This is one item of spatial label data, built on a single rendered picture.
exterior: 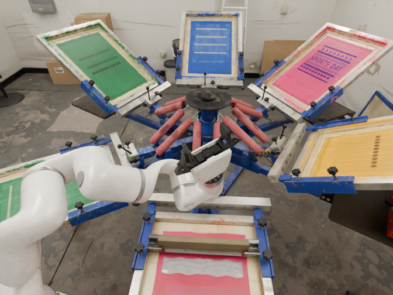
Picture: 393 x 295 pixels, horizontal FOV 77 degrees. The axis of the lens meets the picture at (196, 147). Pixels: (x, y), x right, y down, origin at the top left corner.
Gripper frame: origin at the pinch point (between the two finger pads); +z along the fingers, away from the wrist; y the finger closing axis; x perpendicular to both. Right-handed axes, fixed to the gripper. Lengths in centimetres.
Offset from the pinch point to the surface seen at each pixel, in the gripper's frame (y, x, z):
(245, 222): -14, -6, -86
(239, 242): -5, -13, -73
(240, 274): 2, -24, -79
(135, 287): 42, -7, -70
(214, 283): 13, -21, -78
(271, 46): -270, 251, -267
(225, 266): 5, -18, -80
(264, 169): -50, 19, -109
